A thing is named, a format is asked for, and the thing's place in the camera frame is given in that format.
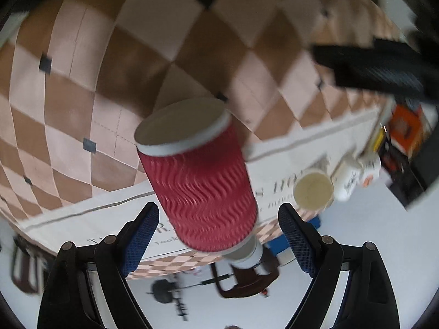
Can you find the tall white printed paper cup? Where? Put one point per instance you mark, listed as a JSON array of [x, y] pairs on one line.
[[345, 178]]

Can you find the checkered printed tablecloth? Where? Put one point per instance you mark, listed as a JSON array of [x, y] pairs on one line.
[[78, 76]]

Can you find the dark wooden chair at table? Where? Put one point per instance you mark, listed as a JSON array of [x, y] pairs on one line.
[[248, 281]]

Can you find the small white printed paper cup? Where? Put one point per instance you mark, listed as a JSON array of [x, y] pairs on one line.
[[371, 166]]

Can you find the red ribbed paper cup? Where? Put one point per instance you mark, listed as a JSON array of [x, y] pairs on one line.
[[192, 157]]

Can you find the white paper cup lying open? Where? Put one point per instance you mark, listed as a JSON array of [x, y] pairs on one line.
[[313, 190]]

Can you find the yellow utility knife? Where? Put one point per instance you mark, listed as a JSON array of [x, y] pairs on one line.
[[379, 139]]

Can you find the orange box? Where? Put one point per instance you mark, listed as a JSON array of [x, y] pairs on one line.
[[406, 129]]

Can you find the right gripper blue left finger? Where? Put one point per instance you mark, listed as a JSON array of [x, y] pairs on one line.
[[87, 286]]

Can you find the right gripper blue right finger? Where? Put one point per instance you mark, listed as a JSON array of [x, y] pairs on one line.
[[368, 301]]

